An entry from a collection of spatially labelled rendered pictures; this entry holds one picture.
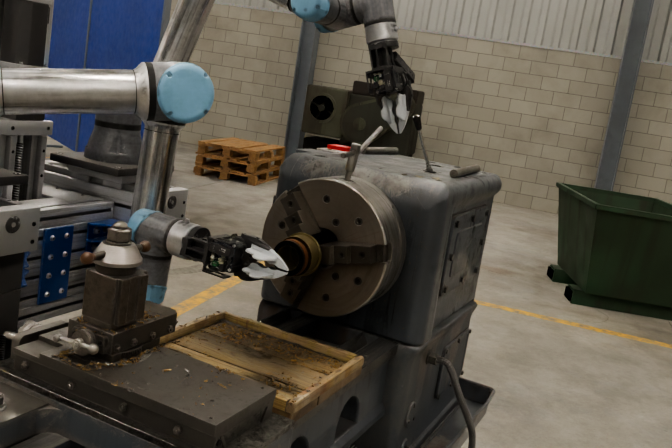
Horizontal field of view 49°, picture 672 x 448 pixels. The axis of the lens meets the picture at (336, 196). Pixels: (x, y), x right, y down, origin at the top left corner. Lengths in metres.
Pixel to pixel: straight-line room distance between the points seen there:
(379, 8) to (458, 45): 9.88
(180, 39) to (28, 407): 1.11
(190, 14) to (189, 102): 0.56
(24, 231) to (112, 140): 0.47
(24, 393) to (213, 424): 0.34
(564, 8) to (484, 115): 1.93
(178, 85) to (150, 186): 0.28
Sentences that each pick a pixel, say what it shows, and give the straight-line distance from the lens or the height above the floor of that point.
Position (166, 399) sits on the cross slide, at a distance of 1.11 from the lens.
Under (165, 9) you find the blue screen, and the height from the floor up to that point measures 1.81.
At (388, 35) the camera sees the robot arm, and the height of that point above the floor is 1.57.
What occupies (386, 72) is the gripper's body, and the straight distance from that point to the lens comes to 1.70.
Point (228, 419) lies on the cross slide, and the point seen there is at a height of 0.97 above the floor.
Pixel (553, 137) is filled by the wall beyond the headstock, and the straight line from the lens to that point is 11.48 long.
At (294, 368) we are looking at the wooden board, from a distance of 1.48.
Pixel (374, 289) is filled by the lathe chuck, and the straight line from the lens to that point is 1.60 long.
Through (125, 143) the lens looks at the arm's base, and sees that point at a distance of 1.93.
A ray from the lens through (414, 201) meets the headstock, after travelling 1.71.
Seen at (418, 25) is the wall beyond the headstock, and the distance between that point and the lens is 11.79.
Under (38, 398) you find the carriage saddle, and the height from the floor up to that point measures 0.91.
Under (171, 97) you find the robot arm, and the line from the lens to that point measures 1.45.
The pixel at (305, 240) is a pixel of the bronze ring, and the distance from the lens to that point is 1.52.
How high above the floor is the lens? 1.45
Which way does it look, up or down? 9 degrees down
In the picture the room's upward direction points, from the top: 9 degrees clockwise
